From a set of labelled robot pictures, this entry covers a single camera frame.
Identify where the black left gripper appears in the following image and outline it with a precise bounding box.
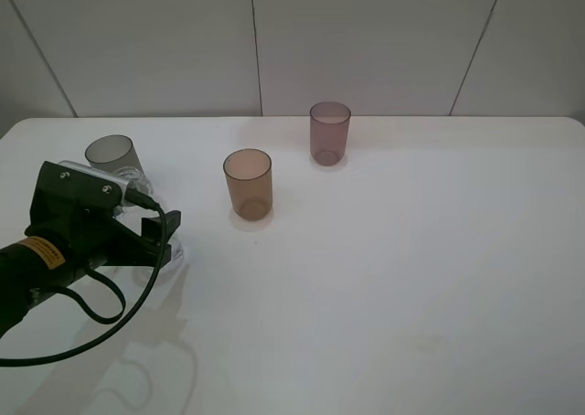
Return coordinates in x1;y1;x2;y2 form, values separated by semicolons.
25;161;182;267

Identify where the mauve translucent cup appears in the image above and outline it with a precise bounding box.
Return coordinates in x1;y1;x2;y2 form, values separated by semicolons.
310;101;351;166

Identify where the black camera cable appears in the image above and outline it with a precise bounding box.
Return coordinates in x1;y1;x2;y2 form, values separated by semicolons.
0;190;166;368

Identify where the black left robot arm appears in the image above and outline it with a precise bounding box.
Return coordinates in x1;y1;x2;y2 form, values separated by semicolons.
1;161;181;333

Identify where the grey translucent cup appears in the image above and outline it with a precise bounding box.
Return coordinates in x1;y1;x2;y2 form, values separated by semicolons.
85;134;144;178

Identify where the brown translucent cup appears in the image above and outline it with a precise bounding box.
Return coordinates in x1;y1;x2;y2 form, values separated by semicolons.
223;148;273;221

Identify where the clear plastic water bottle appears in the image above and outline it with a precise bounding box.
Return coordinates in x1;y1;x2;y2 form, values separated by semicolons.
115;166;184;274

